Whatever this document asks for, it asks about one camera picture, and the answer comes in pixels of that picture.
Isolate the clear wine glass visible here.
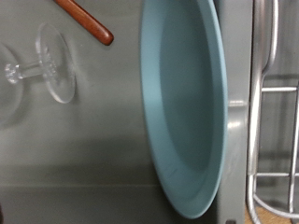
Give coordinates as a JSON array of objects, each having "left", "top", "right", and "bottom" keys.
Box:
[{"left": 0, "top": 22, "right": 78, "bottom": 125}]

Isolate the wire dish rack grey tray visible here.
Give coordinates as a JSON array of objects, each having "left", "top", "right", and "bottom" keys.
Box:
[{"left": 246, "top": 0, "right": 299, "bottom": 224}]

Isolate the grey plastic crate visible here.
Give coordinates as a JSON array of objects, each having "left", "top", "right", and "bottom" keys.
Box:
[{"left": 0, "top": 0, "right": 254, "bottom": 224}]

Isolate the light blue plate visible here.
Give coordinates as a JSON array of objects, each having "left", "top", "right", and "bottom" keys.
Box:
[{"left": 138, "top": 0, "right": 229, "bottom": 219}]

